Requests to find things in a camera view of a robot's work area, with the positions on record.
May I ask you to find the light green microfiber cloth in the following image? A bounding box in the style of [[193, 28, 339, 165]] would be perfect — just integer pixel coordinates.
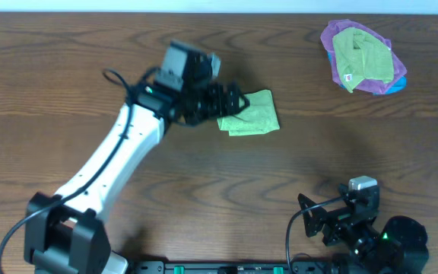
[[217, 90, 280, 136]]

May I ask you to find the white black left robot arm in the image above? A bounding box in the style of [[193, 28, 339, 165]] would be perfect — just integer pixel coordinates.
[[24, 80, 249, 274]]

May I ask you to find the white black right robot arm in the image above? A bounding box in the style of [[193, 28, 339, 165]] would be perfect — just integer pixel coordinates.
[[297, 186, 429, 273]]

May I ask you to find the purple cloth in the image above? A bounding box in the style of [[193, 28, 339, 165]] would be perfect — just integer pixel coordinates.
[[320, 19, 407, 95]]

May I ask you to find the blue cloth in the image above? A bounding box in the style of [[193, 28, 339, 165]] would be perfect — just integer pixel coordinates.
[[327, 52, 407, 95]]

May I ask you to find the olive green folded cloth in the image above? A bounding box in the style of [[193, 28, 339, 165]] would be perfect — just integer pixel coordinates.
[[332, 27, 395, 93]]

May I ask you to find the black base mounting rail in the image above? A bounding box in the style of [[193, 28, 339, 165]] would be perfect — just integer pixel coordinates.
[[126, 260, 341, 274]]

